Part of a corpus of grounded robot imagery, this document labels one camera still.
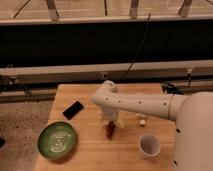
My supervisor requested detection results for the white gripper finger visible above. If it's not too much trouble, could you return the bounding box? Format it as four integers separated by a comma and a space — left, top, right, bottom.
102, 120, 109, 126
115, 118, 124, 129

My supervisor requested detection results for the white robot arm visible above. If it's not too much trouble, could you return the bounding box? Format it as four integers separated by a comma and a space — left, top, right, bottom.
92, 80, 213, 171

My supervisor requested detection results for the white tube bottle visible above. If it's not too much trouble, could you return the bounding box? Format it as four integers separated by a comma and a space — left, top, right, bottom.
136, 113, 147, 126

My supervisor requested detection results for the black rectangular block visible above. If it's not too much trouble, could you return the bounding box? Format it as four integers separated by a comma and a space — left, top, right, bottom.
63, 101, 84, 120

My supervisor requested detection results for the white cup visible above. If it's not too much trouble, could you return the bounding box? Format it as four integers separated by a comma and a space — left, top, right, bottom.
138, 134, 161, 159

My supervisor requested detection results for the green bowl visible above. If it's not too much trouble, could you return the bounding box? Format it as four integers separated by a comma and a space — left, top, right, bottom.
37, 121, 77, 160

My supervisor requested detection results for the black hanging cable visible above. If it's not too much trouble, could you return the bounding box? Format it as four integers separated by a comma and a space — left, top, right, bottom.
119, 12, 152, 82

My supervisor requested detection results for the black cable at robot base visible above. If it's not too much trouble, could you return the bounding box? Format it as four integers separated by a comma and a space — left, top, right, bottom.
161, 82, 183, 95

